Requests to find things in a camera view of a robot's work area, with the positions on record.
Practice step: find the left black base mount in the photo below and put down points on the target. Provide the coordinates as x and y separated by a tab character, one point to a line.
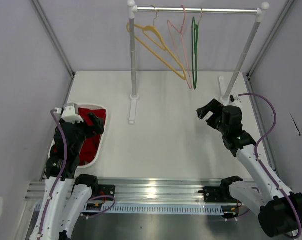
104	192

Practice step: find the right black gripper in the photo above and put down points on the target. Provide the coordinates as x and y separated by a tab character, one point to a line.
215	107

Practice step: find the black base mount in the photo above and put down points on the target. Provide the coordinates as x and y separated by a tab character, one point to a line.
216	195
104	192

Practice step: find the aluminium mounting rail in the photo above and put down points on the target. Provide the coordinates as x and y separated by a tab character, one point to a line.
159	191

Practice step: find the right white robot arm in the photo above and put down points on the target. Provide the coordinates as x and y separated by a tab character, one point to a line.
278	208

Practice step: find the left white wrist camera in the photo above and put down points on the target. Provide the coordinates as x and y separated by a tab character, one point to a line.
70	114

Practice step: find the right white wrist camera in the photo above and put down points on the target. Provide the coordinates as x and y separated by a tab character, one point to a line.
234	98

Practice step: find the white slotted cable duct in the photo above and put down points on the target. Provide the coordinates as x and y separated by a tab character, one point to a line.
183	209

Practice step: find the white plastic laundry basket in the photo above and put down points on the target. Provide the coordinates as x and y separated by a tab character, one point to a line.
102	140

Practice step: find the red skirt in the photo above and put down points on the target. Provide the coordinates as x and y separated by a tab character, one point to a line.
90	149

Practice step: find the white clothes rack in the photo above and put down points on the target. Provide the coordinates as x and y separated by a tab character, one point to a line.
225	91

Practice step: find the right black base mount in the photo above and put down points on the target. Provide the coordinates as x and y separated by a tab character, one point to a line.
216	195

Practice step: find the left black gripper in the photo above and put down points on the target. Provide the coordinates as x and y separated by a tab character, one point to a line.
97	123

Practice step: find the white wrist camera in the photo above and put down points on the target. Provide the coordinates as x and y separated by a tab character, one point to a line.
234	98
70	114

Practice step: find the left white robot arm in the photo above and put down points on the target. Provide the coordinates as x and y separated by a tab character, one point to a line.
64	194

